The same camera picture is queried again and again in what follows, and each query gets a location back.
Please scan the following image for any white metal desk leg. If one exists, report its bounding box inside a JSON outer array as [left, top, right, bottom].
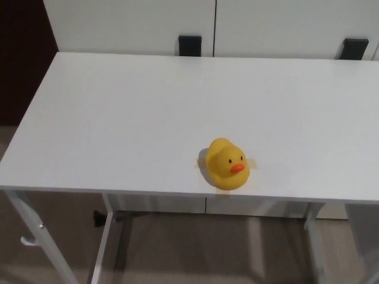
[[5, 191, 79, 284], [89, 194, 120, 284], [303, 202, 330, 284]]

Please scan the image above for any yellow rubber duck toy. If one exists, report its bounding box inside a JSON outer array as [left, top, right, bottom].
[[206, 137, 250, 191]]

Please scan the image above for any white hook on leg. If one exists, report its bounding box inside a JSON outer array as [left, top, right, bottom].
[[20, 235, 38, 247]]

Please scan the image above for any black cabinet handle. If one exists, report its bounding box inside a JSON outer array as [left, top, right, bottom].
[[178, 35, 203, 57], [340, 38, 370, 61]]

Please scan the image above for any white cabinet door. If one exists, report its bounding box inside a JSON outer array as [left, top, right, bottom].
[[213, 0, 379, 62], [42, 0, 219, 57]]

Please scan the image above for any small black floor object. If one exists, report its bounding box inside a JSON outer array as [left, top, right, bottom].
[[92, 210, 106, 228]]

